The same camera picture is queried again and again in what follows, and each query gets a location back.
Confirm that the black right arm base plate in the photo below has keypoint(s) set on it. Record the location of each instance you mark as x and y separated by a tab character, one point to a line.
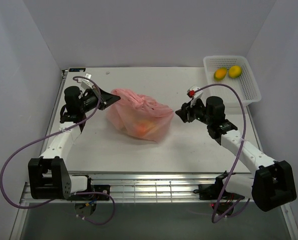
212	191

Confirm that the aluminium rail frame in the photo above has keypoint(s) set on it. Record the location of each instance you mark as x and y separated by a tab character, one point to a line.
137	188

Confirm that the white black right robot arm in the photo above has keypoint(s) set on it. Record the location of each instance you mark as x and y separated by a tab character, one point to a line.
272	184

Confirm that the white plastic basket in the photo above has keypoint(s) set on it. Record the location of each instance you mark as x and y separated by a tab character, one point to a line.
245	85

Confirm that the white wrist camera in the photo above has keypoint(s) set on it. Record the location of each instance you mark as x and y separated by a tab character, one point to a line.
194	93
86	84

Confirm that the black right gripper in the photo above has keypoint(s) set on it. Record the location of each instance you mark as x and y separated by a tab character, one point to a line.
183	114

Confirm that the orange green fake mango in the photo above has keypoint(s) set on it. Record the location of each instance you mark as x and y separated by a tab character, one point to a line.
220	74

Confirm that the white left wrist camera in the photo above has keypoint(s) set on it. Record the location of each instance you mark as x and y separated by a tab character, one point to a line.
86	84

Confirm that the yellow green fake lemon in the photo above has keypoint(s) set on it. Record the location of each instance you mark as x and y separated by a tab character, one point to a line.
235	71

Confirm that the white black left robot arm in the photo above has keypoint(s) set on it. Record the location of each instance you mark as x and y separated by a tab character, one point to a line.
48	175

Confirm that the pink plastic bag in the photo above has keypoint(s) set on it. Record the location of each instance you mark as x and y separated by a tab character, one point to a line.
140	116

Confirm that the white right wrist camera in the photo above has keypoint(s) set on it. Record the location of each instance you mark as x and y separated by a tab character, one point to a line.
194	93

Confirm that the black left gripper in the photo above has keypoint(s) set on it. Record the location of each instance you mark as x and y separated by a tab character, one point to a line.
106	99

